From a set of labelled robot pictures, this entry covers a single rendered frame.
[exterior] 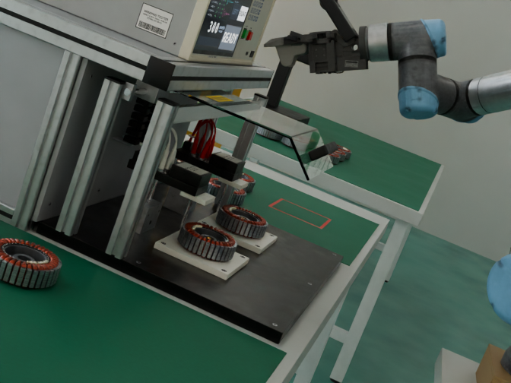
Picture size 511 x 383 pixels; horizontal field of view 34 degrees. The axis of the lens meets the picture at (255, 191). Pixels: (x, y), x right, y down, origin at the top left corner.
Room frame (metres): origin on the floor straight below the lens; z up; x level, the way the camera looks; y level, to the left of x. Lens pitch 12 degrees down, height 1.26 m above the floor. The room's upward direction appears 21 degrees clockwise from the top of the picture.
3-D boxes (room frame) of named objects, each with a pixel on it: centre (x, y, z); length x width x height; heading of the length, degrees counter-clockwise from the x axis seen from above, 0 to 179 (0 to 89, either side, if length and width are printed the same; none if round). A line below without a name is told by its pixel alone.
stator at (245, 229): (1.79, 0.00, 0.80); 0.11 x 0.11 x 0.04
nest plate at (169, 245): (1.56, 0.05, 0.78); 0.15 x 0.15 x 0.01; 79
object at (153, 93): (1.51, 0.24, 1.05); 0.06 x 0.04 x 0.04; 169
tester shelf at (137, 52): (1.74, 0.34, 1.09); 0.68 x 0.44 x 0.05; 169
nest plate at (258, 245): (1.80, 0.00, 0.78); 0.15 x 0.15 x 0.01; 79
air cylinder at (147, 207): (1.59, 0.19, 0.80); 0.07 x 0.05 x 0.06; 169
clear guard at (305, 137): (1.56, 0.06, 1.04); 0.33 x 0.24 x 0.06; 79
